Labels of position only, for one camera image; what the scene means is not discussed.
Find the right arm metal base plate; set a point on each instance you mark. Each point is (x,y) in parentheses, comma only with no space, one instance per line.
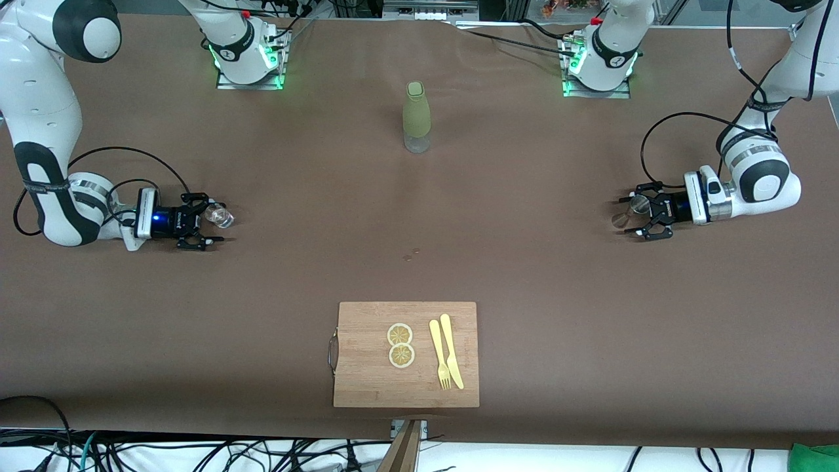
(226,84)

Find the glass bottle with green sleeve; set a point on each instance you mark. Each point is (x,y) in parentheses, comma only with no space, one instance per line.
(416,115)

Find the brown table cover sheet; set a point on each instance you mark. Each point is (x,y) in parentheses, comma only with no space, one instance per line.
(524,295)

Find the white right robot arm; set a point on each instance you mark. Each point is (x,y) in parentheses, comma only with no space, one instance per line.
(39,105)

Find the clear glass measuring beaker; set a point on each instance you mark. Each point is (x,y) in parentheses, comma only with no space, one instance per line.
(223,216)

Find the green cloth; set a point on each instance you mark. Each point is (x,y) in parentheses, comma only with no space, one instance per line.
(816,459)

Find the wooden cutting board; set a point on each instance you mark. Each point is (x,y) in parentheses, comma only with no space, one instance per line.
(367,380)

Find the yellow lemon slice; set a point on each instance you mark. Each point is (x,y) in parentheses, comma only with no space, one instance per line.
(400,334)
(402,356)

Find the wooden beam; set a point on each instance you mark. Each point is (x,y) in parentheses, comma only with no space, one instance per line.
(403,452)

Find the small metal bracket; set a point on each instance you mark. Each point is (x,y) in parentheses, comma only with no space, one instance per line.
(424,427)

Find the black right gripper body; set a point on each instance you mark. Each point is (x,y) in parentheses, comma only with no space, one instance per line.
(168,222)

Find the small liquid puddle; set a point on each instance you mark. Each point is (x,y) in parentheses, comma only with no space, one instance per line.
(411,253)

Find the yellow plastic fork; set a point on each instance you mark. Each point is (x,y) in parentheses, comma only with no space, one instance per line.
(437,347)

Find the grey electronics box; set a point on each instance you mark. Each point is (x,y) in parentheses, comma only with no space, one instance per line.
(429,9)

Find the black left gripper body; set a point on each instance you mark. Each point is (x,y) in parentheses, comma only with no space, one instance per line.
(673,208)

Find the yellow plastic knife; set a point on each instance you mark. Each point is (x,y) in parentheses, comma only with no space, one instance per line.
(451,354)

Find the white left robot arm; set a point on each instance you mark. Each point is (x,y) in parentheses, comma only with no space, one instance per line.
(760,177)

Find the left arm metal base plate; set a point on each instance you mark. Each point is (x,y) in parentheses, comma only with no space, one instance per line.
(590,94)

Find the steel double-cone jigger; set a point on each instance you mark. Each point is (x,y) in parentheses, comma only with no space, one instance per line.
(619,219)

